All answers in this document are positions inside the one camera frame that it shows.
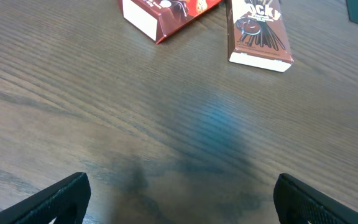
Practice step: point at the red Hello Panda box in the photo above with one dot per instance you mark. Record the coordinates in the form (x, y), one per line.
(159, 19)

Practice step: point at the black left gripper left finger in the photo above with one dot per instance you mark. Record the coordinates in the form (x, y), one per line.
(64, 202)

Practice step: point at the brown Pocky box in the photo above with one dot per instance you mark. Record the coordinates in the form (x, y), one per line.
(257, 36)

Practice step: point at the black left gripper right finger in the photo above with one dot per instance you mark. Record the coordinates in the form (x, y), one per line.
(298, 203)

